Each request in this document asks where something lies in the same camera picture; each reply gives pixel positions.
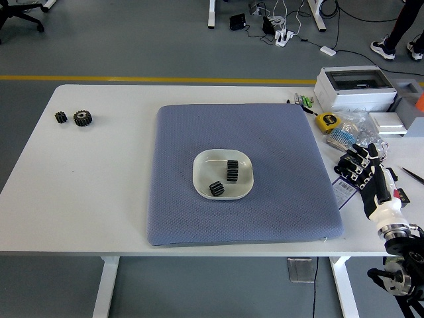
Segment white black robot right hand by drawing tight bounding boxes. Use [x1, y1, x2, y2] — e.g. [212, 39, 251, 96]
[333, 142, 411, 232]

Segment large black gear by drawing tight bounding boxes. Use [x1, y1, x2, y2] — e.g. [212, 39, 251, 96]
[226, 160, 240, 183]
[72, 110, 94, 128]

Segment white flat panel box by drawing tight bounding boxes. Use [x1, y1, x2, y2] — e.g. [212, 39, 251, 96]
[368, 111, 408, 135]

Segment grey-blue box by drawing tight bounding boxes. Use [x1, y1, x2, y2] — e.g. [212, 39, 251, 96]
[397, 97, 424, 137]

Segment metal floor outlet box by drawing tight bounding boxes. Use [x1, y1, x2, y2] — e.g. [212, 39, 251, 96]
[287, 257, 315, 283]

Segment black adapter box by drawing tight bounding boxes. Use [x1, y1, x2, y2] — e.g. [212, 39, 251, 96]
[229, 13, 248, 32]

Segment white barcode label card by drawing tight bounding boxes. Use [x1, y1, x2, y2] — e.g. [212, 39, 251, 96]
[332, 178, 359, 210]

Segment black tweezers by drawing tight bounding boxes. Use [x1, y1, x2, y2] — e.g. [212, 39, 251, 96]
[401, 167, 424, 183]

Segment clear bag of screws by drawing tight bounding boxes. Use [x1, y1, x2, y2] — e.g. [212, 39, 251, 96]
[337, 111, 385, 146]

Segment bag of blue parts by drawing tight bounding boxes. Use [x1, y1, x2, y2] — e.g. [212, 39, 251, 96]
[326, 121, 362, 152]

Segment yellow tape measure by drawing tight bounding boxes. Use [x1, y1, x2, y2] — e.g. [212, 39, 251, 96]
[314, 112, 342, 134]

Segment white table leg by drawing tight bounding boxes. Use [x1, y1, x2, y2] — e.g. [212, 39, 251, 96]
[91, 256, 120, 318]
[329, 256, 360, 318]

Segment grey foam block with hole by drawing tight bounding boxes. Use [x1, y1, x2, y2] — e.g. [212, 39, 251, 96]
[390, 80, 422, 112]

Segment green connector clips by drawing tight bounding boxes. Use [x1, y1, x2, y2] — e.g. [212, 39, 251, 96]
[293, 92, 314, 107]

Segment white square dish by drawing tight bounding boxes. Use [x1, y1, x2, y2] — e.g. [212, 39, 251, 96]
[191, 148, 254, 200]

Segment blue-grey textured mat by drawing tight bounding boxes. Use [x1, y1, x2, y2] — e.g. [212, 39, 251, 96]
[146, 103, 345, 247]

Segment person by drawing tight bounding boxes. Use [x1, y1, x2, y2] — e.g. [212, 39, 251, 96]
[370, 0, 424, 61]

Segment white power strip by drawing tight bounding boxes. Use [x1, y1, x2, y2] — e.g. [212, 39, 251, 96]
[274, 29, 297, 47]

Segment white desk leg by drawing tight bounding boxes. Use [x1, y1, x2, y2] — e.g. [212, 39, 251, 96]
[207, 0, 218, 29]
[307, 0, 328, 32]

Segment black office chair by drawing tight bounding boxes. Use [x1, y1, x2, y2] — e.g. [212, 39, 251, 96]
[0, 0, 46, 44]

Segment white electrical enclosure box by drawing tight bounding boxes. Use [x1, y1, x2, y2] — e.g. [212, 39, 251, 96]
[313, 66, 398, 112]

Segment black floor cable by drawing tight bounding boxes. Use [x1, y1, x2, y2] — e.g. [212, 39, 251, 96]
[311, 257, 319, 318]

